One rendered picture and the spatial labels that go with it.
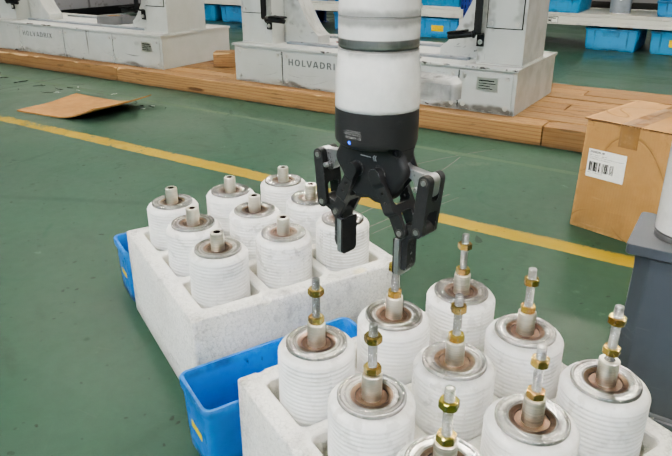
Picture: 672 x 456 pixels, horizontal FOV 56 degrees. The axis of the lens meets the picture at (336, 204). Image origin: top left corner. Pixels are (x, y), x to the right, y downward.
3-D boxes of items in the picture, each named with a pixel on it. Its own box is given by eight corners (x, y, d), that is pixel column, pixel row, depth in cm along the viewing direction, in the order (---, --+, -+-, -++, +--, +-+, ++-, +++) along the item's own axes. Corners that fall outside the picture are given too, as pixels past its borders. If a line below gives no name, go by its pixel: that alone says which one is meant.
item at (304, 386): (278, 484, 81) (272, 365, 74) (286, 431, 89) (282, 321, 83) (353, 486, 80) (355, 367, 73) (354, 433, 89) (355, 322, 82)
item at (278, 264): (297, 305, 121) (295, 217, 114) (322, 329, 113) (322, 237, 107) (251, 319, 116) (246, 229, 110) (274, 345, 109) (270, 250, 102)
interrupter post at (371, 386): (356, 400, 69) (356, 374, 67) (367, 388, 70) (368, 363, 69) (375, 408, 67) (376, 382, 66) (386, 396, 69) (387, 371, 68)
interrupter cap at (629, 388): (620, 361, 75) (621, 356, 75) (656, 404, 68) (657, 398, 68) (558, 365, 74) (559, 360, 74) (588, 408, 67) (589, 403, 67)
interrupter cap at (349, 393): (323, 404, 68) (322, 399, 68) (360, 368, 74) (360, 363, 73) (384, 432, 64) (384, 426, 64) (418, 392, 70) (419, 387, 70)
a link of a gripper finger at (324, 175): (338, 142, 63) (349, 200, 64) (325, 143, 64) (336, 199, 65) (320, 148, 61) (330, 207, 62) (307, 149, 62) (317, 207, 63)
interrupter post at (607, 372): (610, 376, 72) (614, 352, 71) (620, 390, 70) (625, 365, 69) (589, 377, 72) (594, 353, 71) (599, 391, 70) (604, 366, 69)
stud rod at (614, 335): (601, 363, 71) (612, 304, 68) (608, 361, 71) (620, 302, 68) (608, 368, 70) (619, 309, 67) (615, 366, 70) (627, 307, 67)
